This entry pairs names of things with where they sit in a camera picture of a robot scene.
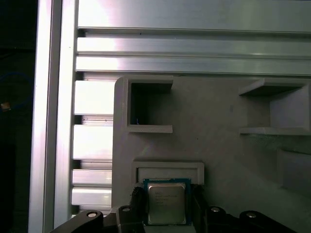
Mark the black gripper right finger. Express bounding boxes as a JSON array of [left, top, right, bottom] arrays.
[[191, 185, 290, 233]]

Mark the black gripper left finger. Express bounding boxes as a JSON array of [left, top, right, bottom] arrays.
[[52, 186, 146, 233]]

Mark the silver CPU with green edge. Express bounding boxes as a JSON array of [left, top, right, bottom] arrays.
[[142, 178, 192, 225]]

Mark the grey parts rack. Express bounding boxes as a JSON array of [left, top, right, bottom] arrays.
[[111, 75, 311, 233]]

